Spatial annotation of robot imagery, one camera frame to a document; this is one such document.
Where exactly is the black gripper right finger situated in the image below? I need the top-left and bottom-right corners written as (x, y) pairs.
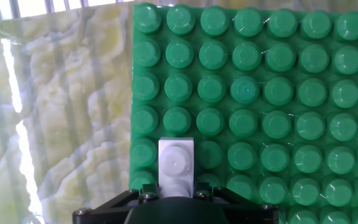
top-left (193, 186), bottom-right (279, 224)

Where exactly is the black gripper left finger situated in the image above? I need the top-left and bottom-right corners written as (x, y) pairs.
top-left (72, 182), bottom-right (160, 224)

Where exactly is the white toy brick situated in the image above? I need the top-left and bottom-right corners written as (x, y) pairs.
top-left (158, 136), bottom-right (195, 198)

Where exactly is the green marble pattern mat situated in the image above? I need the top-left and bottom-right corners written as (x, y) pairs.
top-left (0, 0), bottom-right (358, 224)

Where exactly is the green studded baseplate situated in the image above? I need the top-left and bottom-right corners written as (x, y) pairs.
top-left (128, 2), bottom-right (358, 224)

